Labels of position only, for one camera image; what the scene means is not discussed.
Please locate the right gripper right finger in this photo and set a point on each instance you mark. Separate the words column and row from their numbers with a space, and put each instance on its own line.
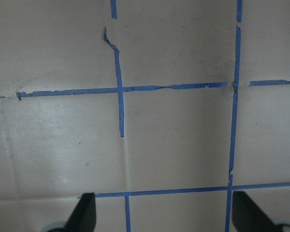
column 248, row 217

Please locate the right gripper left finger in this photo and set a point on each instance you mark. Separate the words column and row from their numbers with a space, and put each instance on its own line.
column 83, row 217

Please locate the brown paper table cover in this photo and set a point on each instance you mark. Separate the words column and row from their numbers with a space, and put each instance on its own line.
column 162, row 108

